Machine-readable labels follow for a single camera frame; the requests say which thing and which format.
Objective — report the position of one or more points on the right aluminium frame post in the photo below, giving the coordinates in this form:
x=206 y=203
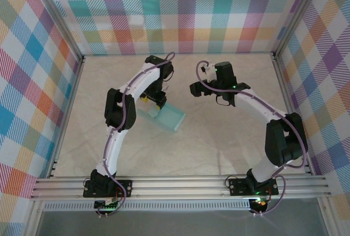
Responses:
x=298 y=14

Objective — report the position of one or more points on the left aluminium frame post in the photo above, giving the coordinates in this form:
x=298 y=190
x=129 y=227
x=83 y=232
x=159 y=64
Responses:
x=54 y=17

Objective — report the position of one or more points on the light blue paper box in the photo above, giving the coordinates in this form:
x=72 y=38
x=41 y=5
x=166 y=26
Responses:
x=169 y=118

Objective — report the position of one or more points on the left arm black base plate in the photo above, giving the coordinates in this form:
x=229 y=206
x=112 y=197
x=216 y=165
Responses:
x=123 y=188

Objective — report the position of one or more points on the aluminium front rail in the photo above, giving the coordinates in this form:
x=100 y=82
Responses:
x=177 y=188

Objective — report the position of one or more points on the aluminium side rail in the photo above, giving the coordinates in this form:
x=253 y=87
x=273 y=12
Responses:
x=294 y=115
x=65 y=115

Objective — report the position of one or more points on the left aluminium side rail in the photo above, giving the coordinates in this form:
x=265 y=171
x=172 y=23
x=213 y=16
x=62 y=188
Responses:
x=65 y=115

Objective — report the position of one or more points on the aluminium frame post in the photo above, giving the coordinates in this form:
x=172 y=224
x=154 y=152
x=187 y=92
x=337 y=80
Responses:
x=298 y=14
x=54 y=17

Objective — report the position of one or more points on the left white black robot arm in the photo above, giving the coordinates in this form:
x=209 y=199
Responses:
x=115 y=151

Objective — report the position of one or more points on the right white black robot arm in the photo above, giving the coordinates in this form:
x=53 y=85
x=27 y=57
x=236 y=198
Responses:
x=268 y=107

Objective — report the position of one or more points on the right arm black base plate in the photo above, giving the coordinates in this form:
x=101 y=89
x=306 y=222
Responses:
x=238 y=186

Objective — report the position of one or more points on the right aluminium side rail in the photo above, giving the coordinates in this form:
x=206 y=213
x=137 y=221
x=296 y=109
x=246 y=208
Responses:
x=294 y=115

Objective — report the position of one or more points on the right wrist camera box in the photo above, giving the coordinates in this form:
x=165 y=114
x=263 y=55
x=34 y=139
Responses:
x=209 y=71

